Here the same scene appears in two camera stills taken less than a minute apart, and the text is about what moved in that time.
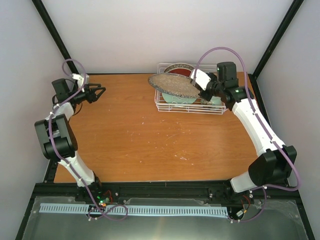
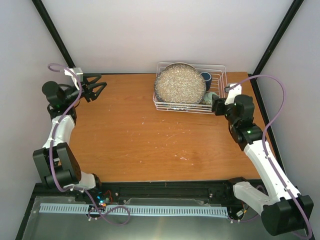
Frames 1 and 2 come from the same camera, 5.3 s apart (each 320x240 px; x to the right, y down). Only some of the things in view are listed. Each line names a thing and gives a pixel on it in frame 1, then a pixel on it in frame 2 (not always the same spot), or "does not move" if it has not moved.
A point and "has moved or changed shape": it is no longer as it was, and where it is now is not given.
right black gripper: x=207 y=97 to x=217 y=103
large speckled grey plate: x=178 y=85 has moved or changed shape
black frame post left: x=56 y=35 does not move
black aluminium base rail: x=222 y=190 does not move
